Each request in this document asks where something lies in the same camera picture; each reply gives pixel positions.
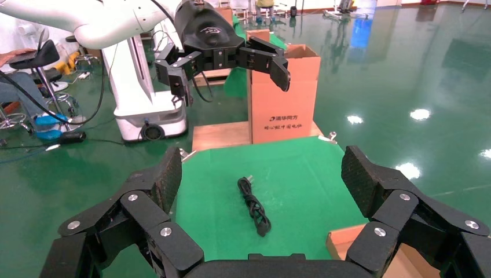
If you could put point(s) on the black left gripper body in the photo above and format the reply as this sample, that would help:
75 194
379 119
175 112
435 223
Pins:
207 30

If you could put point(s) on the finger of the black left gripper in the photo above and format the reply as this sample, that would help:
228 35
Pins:
172 73
264 57

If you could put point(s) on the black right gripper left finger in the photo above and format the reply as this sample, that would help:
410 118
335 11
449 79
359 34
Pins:
145 215

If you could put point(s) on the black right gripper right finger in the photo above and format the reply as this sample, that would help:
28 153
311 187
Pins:
402 215

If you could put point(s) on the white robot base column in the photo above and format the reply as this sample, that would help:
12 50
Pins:
130 88

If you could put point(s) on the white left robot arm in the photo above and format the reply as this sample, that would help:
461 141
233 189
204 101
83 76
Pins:
96 19

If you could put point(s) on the small background cardboard box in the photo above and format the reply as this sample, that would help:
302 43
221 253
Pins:
225 15

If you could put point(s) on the tall printed cardboard box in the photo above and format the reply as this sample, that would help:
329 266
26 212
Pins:
284 107

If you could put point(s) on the flat open cardboard box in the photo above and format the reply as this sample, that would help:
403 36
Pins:
341 238

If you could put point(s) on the green cloth of background table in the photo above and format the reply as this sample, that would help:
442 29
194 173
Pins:
236 82

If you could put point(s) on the wooden board of background table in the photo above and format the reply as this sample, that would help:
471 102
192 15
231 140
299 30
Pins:
213 76

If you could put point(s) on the standing person in background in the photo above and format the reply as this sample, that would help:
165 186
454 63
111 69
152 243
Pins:
264 5

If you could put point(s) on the metal binder clip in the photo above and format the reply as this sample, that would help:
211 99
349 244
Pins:
187 155
330 136

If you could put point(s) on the chrome stool with black seat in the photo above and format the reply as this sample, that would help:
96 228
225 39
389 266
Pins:
86 59

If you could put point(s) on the white power strip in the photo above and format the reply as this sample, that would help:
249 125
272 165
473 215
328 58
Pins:
83 75

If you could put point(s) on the yellow equipment piece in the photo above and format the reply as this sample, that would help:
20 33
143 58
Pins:
67 63

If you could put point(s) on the black power adapter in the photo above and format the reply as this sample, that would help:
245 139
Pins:
73 137

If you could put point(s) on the black swivel stool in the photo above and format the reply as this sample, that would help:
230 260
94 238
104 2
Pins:
42 57

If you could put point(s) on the seated person in jeans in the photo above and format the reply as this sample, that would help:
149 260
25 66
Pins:
15 88

